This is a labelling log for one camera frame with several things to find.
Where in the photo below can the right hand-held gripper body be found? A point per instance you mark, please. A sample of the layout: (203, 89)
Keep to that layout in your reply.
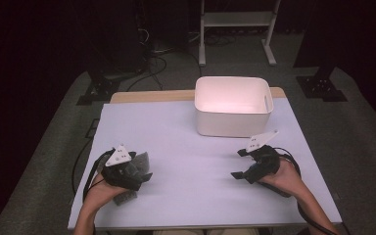
(266, 161)

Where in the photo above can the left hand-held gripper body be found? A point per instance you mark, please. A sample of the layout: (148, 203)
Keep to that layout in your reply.
(124, 178)

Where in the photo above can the wooden table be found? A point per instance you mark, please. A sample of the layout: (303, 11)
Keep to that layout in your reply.
(150, 96)

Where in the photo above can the white metal stand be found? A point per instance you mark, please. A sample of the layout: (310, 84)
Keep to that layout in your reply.
(238, 19)

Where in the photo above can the grey cloth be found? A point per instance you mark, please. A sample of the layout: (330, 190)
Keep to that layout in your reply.
(142, 163)

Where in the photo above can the white plastic bin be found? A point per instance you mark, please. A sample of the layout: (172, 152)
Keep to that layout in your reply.
(231, 117)

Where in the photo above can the person's right hand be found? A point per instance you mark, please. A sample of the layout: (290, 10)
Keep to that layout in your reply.
(287, 179)

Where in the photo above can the person's left hand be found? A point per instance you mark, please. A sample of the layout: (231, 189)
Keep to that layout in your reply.
(99, 192)

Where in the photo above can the dark equipment cabinet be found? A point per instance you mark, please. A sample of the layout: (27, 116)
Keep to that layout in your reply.
(117, 39)

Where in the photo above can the black stand base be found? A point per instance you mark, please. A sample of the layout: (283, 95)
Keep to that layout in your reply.
(99, 89)
(321, 88)

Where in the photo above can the floor outlet plate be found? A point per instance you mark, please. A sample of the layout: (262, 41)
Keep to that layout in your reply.
(92, 129)

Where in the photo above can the white table sheet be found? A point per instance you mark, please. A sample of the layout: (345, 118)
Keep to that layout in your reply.
(189, 163)

